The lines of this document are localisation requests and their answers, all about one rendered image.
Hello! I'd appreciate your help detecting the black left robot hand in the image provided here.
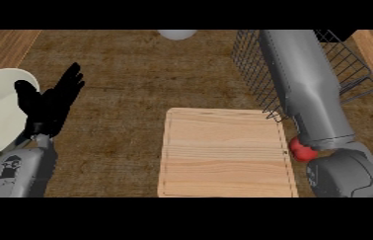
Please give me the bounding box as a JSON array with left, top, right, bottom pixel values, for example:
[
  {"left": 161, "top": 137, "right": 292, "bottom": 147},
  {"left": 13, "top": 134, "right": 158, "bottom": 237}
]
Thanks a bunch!
[{"left": 13, "top": 62, "right": 86, "bottom": 138}]

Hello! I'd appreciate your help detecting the wooden cutting board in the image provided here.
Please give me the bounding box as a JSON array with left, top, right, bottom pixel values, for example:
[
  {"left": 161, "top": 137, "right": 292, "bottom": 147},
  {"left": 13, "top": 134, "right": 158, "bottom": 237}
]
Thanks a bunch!
[{"left": 156, "top": 107, "right": 301, "bottom": 199}]

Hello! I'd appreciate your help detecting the pale grey round object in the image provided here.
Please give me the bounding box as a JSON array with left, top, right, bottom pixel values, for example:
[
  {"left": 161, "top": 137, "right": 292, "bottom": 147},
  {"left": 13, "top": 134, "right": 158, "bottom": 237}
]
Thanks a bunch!
[{"left": 156, "top": 29, "right": 199, "bottom": 41}]

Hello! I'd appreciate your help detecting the dark wire basket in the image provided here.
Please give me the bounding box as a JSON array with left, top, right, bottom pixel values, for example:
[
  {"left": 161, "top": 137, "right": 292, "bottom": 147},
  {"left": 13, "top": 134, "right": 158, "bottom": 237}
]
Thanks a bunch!
[{"left": 230, "top": 29, "right": 373, "bottom": 123}]

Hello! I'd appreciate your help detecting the white plate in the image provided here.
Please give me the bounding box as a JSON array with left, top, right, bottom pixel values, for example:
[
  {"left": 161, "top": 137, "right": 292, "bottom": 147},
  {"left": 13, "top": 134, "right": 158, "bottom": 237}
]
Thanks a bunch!
[{"left": 0, "top": 67, "right": 43, "bottom": 152}]

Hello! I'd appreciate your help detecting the red fruit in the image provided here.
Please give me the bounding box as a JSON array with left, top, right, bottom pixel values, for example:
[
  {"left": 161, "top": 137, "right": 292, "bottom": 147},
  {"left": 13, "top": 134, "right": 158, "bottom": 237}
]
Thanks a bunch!
[{"left": 289, "top": 136, "right": 319, "bottom": 163}]

